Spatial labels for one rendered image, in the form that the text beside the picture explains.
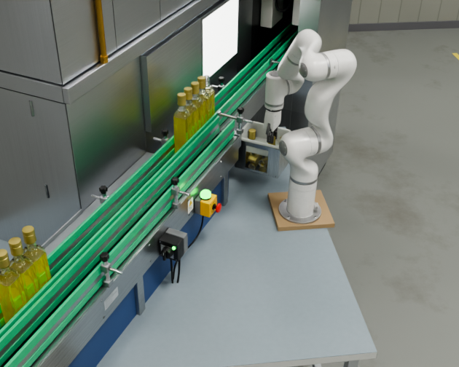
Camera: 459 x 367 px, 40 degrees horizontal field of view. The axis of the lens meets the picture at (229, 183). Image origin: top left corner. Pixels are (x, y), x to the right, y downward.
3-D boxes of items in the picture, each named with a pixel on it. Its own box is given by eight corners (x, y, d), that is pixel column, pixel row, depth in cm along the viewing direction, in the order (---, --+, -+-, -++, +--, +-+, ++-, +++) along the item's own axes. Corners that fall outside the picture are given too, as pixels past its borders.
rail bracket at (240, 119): (219, 126, 286) (219, 101, 279) (253, 134, 281) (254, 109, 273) (216, 129, 284) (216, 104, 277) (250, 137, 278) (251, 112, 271)
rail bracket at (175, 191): (175, 203, 239) (174, 175, 231) (192, 208, 237) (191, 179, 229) (170, 209, 236) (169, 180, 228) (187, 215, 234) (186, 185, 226)
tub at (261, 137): (248, 135, 305) (249, 119, 300) (292, 145, 298) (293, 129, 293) (234, 152, 292) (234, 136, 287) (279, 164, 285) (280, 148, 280)
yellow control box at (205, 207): (202, 204, 259) (202, 190, 255) (218, 210, 257) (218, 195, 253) (194, 214, 254) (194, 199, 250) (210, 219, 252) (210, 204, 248)
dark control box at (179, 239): (169, 244, 239) (168, 226, 234) (188, 250, 236) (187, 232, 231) (159, 257, 233) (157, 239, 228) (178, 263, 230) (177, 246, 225)
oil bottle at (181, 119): (180, 148, 270) (178, 105, 258) (191, 151, 269) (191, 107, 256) (174, 155, 266) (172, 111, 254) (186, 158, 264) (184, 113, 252)
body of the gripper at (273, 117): (270, 98, 284) (269, 120, 290) (261, 108, 276) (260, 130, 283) (285, 102, 281) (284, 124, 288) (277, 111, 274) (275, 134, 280)
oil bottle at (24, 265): (29, 301, 196) (13, 231, 179) (44, 307, 194) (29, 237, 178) (17, 314, 191) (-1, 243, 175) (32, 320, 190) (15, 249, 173)
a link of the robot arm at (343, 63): (287, 145, 266) (319, 137, 272) (301, 164, 259) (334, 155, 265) (312, 46, 230) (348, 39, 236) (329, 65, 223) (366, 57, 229)
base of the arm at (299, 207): (318, 198, 290) (322, 164, 279) (323, 224, 274) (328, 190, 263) (276, 198, 289) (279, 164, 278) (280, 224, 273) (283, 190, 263)
